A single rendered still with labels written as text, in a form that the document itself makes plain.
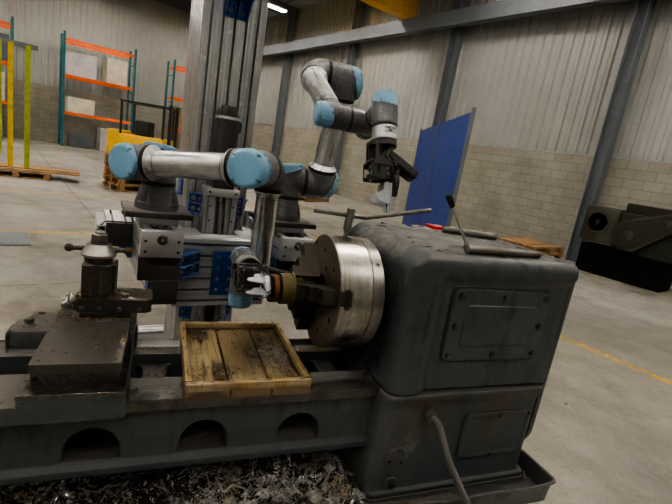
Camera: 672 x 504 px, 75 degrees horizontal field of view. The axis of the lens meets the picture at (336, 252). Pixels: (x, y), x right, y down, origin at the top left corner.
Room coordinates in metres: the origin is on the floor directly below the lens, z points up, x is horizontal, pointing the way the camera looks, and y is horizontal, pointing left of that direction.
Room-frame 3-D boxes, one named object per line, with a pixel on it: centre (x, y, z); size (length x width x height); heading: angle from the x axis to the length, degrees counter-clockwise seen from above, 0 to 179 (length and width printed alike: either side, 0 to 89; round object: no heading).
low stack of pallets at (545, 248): (8.61, -3.77, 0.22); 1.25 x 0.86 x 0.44; 132
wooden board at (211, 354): (1.10, 0.21, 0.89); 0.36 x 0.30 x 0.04; 23
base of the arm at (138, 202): (1.57, 0.67, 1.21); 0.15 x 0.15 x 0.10
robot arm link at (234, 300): (1.37, 0.28, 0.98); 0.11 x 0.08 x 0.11; 168
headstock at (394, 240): (1.37, -0.38, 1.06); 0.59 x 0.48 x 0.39; 113
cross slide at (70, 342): (0.97, 0.55, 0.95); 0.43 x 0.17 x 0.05; 23
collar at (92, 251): (1.03, 0.58, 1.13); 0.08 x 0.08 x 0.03
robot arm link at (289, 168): (1.83, 0.24, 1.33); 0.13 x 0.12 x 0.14; 111
